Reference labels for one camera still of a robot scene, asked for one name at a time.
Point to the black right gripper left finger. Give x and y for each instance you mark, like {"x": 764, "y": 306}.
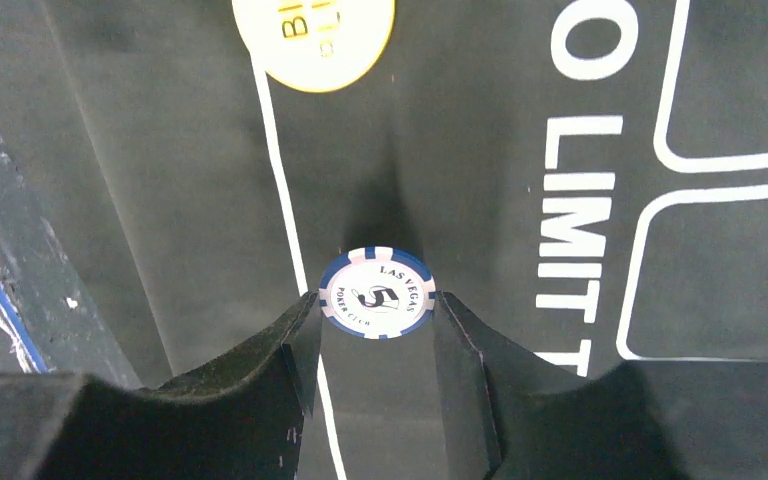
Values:
{"x": 238, "y": 416}

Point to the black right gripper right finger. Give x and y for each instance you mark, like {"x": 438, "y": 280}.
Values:
{"x": 509, "y": 414}

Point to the black poker felt mat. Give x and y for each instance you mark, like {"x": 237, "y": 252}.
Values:
{"x": 590, "y": 178}

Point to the white blue poker chip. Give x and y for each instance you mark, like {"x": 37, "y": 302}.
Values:
{"x": 377, "y": 293}

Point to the yellow big blind button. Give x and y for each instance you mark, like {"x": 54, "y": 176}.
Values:
{"x": 315, "y": 46}

